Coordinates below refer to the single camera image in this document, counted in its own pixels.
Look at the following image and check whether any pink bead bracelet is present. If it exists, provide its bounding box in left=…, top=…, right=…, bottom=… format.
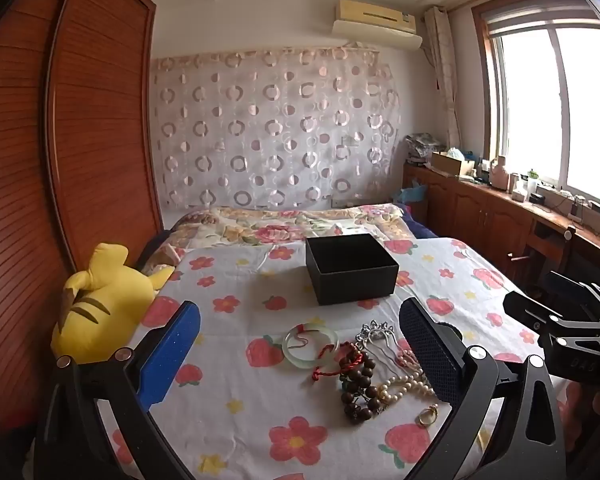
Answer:
left=394, top=345, right=422, bottom=370

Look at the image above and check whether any blue bag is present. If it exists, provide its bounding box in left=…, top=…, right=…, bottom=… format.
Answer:
left=399, top=185, right=427, bottom=206

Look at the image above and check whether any pale green jade bangle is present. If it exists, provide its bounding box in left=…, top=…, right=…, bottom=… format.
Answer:
left=282, top=324, right=340, bottom=370

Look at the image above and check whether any black jewelry box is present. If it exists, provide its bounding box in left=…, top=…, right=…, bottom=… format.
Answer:
left=305, top=233, right=400, bottom=307

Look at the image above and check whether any beige window curtain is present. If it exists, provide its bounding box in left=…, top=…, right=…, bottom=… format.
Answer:
left=424, top=6, right=462, bottom=153

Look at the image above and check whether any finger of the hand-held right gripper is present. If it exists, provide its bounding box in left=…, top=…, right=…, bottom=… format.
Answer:
left=545, top=271, right=600, bottom=313
left=503, top=291, right=600, bottom=333

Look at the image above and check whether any white wall air conditioner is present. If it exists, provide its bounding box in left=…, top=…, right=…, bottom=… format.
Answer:
left=331, top=0, right=424, bottom=51

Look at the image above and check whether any silver hair comb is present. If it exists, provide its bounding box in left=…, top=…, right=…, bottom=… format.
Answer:
left=356, top=321, right=406, bottom=362

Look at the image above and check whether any yellow striped plush toy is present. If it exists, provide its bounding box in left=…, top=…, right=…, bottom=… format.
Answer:
left=50, top=242, right=176, bottom=366

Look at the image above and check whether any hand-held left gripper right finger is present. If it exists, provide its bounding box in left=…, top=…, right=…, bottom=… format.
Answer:
left=399, top=297, right=566, bottom=480

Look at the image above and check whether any sheer circle-patterned wall curtain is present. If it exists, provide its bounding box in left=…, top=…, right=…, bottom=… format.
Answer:
left=152, top=47, right=402, bottom=211

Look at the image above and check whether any long wooden cabinet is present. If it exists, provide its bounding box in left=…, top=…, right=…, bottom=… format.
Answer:
left=402, top=160, right=600, bottom=301

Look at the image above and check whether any cardboard box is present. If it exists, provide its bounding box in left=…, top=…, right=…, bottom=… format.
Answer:
left=431, top=151, right=476, bottom=177

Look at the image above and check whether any red knotted cord bracelet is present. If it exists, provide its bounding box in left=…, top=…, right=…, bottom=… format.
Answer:
left=311, top=342, right=366, bottom=384

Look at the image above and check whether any wooden framed window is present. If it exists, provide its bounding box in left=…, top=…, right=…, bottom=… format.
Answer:
left=472, top=0, right=600, bottom=223

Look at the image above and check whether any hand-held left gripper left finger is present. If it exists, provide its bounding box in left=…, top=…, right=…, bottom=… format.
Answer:
left=34, top=301, right=201, bottom=480

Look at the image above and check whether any pile of newspapers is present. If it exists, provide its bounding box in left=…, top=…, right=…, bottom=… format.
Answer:
left=405, top=132, right=447, bottom=166

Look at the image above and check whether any gold ring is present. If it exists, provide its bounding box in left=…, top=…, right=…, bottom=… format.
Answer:
left=416, top=404, right=440, bottom=428

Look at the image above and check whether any pink bottle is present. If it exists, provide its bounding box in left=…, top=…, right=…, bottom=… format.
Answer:
left=490, top=155, right=511, bottom=191

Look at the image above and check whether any floral quilt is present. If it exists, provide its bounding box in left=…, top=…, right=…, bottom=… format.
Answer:
left=167, top=203, right=421, bottom=262

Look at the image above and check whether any brown wooden wardrobe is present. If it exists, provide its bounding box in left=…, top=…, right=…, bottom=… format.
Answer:
left=0, top=0, right=164, bottom=436

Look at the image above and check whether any dark wooden bead bracelet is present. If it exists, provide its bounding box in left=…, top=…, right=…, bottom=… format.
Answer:
left=340, top=342, right=387, bottom=425

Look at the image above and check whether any white pearl necklace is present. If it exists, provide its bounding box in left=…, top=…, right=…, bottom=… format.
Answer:
left=375, top=370, right=437, bottom=407

